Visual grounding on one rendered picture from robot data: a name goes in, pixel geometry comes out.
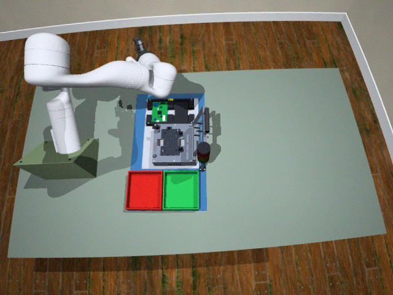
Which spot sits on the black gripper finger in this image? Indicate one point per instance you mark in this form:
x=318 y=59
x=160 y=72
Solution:
x=138 y=42

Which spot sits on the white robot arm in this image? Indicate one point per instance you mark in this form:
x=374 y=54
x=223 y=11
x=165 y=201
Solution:
x=47 y=64

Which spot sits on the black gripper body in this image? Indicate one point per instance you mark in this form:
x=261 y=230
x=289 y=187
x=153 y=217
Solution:
x=142 y=53

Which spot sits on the red bin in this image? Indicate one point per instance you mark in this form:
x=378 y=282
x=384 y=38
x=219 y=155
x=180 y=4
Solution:
x=143 y=191

